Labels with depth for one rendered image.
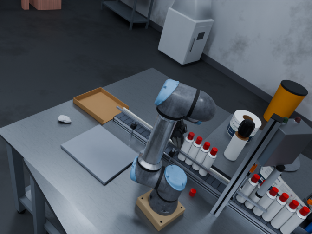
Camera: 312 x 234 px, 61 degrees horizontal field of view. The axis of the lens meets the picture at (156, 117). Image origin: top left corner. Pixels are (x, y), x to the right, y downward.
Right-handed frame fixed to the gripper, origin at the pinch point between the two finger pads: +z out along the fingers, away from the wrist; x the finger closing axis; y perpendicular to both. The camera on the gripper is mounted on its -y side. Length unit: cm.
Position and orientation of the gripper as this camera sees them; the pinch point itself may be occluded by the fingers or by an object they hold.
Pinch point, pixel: (178, 148)
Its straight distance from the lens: 162.6
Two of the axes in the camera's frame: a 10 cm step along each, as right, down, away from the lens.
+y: 5.9, -3.7, 7.2
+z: 1.8, 9.3, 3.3
